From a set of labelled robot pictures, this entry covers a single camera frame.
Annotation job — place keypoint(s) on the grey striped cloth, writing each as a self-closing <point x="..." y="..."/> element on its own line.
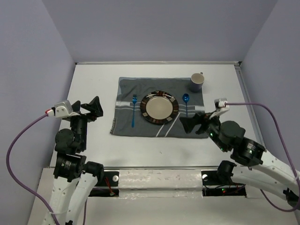
<point x="127" y="87"/>

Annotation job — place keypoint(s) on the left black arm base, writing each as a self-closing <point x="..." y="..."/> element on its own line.
<point x="108" y="186"/>

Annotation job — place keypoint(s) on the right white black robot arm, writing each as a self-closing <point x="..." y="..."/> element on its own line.
<point x="250" y="163"/>

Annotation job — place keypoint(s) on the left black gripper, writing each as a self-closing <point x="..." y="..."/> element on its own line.
<point x="96" y="108"/>

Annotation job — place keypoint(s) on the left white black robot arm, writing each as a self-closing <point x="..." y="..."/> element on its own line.
<point x="74" y="177"/>

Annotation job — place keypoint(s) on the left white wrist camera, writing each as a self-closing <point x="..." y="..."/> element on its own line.
<point x="61" y="110"/>

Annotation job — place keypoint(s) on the blue metal fork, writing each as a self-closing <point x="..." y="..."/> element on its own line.
<point x="134" y="101"/>

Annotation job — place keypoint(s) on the purple white cup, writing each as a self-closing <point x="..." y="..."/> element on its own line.
<point x="196" y="82"/>

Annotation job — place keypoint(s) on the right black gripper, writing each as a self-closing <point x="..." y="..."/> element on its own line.
<point x="188" y="123"/>

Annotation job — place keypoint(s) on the blue metal spoon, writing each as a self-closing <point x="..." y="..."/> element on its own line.
<point x="186" y="98"/>

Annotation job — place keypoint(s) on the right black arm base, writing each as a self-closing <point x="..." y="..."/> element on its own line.
<point x="219" y="182"/>

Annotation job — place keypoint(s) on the dark rimmed dinner plate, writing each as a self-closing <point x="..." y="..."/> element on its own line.
<point x="159" y="107"/>

